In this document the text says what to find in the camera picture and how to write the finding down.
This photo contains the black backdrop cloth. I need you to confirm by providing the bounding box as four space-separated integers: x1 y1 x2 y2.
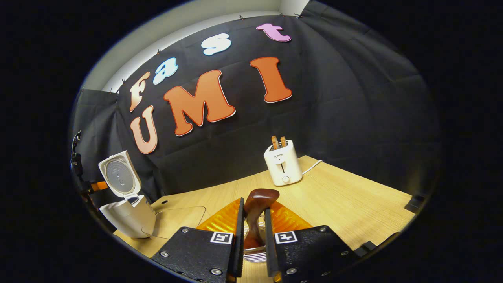
71 0 441 221

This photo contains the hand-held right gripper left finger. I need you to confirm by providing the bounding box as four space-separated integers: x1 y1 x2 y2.
151 197 245 283

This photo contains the black stand with cables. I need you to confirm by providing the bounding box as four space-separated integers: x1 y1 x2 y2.
70 131 83 178

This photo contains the white rice cooker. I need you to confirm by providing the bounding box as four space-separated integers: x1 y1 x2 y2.
98 151 156 239

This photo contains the clear plastic container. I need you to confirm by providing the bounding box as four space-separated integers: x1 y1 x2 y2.
142 206 206 239

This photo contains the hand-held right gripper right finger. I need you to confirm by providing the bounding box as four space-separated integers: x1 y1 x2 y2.
264 200 359 283

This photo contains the white toaster cable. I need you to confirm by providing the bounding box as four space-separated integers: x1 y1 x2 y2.
301 159 323 176

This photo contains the wire chopstick holder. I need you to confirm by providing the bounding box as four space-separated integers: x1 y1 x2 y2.
244 218 268 264

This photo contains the white toaster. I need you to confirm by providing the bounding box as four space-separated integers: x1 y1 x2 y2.
264 140 303 186

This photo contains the small black block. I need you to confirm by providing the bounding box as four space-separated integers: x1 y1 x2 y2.
404 194 427 214
356 240 378 257

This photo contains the brown wooden spoon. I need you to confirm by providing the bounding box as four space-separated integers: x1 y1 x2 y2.
244 189 280 250

